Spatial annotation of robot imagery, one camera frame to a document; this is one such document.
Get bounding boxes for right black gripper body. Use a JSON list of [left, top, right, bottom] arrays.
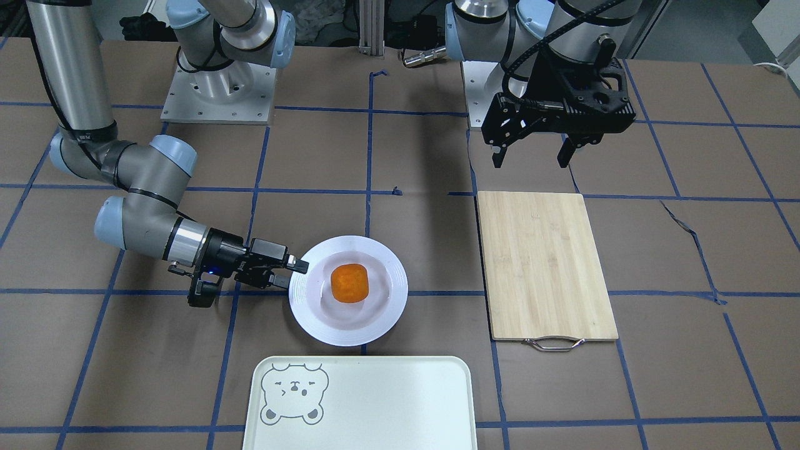
[[198, 229, 289, 289]]

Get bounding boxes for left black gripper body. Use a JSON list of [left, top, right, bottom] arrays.
[[482, 53, 636, 149]]

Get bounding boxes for orange fruit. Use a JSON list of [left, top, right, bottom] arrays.
[[329, 263, 369, 304]]

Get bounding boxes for white round plate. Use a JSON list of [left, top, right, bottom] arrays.
[[289, 236, 408, 346]]

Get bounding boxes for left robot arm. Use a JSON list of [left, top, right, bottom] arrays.
[[445, 1, 641, 168]]

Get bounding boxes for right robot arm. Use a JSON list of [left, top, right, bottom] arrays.
[[26, 1, 309, 293]]

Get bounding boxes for cream bear tray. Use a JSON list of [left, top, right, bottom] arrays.
[[242, 356, 478, 449]]

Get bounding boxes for silver metal cylinder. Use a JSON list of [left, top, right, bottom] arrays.
[[399, 46, 448, 69]]

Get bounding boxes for wooden cutting board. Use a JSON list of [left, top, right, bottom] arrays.
[[476, 191, 618, 351]]

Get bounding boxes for brown paper table mat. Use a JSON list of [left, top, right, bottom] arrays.
[[1, 38, 799, 449]]

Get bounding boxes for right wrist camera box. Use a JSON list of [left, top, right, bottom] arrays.
[[187, 274, 221, 308]]

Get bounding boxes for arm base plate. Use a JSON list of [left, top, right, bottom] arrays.
[[161, 61, 279, 125], [462, 61, 503, 129]]

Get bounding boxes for aluminium frame post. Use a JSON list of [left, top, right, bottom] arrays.
[[358, 0, 386, 59]]

